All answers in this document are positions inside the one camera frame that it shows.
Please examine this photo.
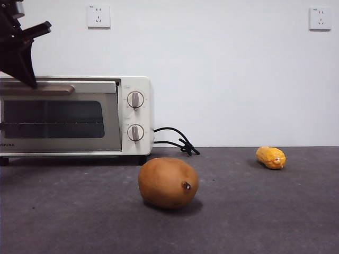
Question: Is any white glass oven door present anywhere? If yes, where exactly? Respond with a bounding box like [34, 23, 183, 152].
[0, 80, 123, 155]

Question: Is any brown potato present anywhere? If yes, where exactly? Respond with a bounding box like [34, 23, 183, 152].
[137, 157, 200, 210]

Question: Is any white oven knob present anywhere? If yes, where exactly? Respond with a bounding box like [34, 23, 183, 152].
[127, 91, 146, 110]
[127, 124, 145, 143]

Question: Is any white toaster oven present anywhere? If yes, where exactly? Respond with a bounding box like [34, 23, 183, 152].
[0, 76, 155, 166]

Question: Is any yellow corn cob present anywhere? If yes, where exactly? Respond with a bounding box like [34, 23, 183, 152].
[255, 146, 287, 170]

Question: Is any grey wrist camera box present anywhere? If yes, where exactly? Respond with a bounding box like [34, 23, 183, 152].
[13, 0, 26, 19]

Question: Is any white wall socket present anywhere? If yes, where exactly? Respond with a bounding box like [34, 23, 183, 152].
[308, 6, 332, 31]
[87, 4, 111, 29]

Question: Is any black oven power cable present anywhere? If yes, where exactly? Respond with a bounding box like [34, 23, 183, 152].
[153, 126, 201, 157]

